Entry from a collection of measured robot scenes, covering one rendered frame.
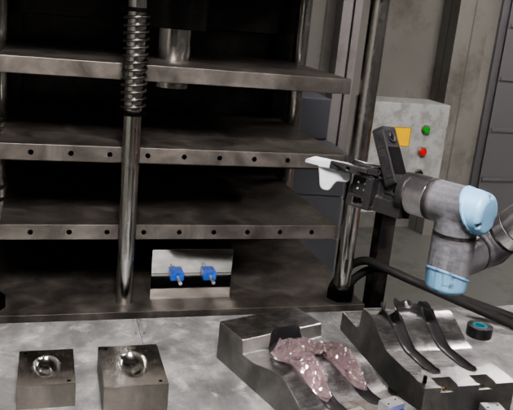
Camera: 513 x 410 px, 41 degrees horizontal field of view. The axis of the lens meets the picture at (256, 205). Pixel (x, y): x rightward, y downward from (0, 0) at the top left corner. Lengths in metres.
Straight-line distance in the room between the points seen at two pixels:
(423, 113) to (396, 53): 3.42
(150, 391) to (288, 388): 0.32
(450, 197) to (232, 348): 0.86
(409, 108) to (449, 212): 1.31
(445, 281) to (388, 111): 1.29
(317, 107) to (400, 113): 2.09
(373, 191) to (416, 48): 4.75
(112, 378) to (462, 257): 0.87
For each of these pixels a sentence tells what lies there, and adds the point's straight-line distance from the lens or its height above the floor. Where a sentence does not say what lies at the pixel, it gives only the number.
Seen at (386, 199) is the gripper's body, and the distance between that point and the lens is 1.30.
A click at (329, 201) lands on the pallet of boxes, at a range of 4.25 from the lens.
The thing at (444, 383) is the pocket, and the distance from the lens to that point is 1.86.
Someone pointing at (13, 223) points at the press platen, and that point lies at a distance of 2.23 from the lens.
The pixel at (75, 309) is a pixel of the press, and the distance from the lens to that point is 2.24.
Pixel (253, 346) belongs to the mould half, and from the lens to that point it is 1.84.
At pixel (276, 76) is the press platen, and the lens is 2.26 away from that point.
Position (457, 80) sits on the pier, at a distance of 6.00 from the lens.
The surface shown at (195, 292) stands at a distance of 2.34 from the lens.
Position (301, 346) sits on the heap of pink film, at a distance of 1.83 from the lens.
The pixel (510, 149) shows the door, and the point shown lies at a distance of 6.70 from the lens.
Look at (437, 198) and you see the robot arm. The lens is 1.22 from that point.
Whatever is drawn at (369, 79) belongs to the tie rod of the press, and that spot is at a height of 1.55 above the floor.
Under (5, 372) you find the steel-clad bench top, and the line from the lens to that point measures 1.89.
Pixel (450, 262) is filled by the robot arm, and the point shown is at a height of 1.35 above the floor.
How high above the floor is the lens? 1.73
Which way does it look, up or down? 16 degrees down
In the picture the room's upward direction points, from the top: 6 degrees clockwise
